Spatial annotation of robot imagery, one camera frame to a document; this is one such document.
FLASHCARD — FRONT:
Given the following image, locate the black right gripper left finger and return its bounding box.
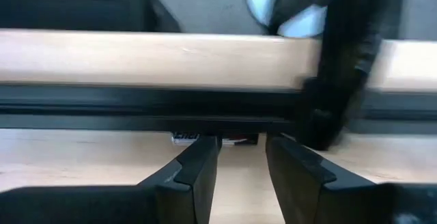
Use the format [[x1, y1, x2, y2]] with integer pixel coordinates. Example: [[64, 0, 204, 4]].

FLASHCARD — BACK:
[[0, 135, 223, 224]]

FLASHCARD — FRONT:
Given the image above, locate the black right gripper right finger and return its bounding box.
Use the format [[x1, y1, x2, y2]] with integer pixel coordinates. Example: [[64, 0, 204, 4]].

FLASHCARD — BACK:
[[266, 133, 437, 224]]

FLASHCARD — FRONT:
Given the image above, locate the black table clamp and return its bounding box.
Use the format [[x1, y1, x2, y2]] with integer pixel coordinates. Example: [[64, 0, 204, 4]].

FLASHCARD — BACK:
[[266, 0, 406, 152]]

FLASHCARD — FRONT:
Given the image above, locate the large black object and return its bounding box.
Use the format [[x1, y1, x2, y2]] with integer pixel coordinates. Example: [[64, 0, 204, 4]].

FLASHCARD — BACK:
[[0, 0, 182, 33]]

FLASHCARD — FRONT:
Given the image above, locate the black aluminium table frame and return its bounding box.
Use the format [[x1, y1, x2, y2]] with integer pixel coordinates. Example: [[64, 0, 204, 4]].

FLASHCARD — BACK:
[[0, 80, 437, 136]]

